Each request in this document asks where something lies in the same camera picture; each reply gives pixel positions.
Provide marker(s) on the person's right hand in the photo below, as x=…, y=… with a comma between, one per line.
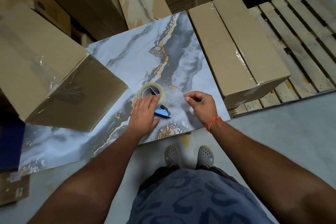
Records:
x=203, y=107

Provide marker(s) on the person's left hand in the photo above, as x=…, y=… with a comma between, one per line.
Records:
x=143, y=118

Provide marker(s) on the blue tape dispenser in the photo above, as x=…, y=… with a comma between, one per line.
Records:
x=162, y=113

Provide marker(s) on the large brown cardboard box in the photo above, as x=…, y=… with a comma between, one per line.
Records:
x=39, y=55

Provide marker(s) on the person's right forearm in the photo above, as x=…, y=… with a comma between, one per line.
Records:
x=275, y=168

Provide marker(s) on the person's left forearm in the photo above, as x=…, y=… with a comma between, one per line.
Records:
x=92, y=179

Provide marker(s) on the person's right grey clog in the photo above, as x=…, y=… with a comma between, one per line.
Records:
x=205, y=156

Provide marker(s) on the long flat cardboard box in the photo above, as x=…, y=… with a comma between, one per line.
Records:
x=236, y=48

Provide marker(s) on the tall narrow cardboard box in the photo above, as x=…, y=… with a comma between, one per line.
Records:
x=89, y=3

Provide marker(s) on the taped square cardboard box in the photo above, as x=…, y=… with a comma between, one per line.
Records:
x=50, y=11

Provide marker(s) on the orange thread wristband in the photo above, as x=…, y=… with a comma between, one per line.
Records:
x=212, y=121

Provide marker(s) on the blue patterned shorts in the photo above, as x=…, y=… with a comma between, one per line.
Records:
x=194, y=200

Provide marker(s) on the beige marble pattern tile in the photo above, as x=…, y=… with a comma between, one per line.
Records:
x=141, y=0

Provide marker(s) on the wooden pallet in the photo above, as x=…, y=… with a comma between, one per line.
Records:
x=302, y=34

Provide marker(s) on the blue printed flattened carton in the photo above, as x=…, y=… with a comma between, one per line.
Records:
x=10, y=142

